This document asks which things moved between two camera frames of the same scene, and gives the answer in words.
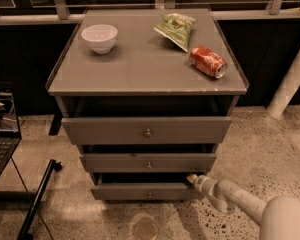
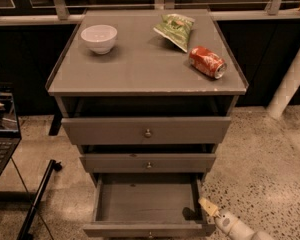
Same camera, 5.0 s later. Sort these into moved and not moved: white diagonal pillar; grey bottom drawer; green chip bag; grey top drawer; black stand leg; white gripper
Moved: grey bottom drawer; white gripper
Not moved: black stand leg; grey top drawer; green chip bag; white diagonal pillar
